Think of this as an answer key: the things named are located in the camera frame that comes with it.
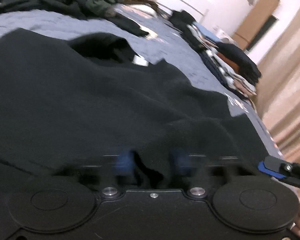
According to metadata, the black sweatshirt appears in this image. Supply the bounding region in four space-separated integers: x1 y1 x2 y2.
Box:
0 29 268 192

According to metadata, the near folded clothes stack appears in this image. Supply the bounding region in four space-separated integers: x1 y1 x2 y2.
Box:
202 42 261 99

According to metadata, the folded clothes stack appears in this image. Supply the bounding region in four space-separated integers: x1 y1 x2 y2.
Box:
202 42 261 99
168 10 221 52

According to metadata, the far folded clothes stack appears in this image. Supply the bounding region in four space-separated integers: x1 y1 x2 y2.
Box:
168 10 221 52

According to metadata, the black clothes pile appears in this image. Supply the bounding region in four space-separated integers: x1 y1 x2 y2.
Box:
0 0 149 37

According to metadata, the beige curtain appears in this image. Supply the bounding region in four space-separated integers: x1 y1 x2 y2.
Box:
255 8 300 163

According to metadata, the grey quilted bedspread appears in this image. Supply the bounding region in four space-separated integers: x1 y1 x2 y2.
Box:
0 5 283 158

